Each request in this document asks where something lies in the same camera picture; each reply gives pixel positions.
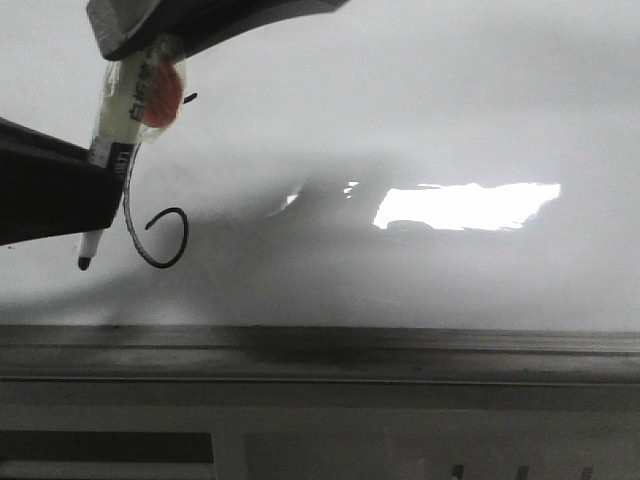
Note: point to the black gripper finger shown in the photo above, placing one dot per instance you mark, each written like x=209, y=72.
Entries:
x=49, y=189
x=124, y=27

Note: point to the white whiteboard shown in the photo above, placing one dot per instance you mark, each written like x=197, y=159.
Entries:
x=446, y=164

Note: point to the grey aluminium whiteboard frame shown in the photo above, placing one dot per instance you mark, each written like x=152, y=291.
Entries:
x=318, y=354

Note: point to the white black whiteboard marker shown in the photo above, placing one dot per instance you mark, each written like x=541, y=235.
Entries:
x=141, y=98

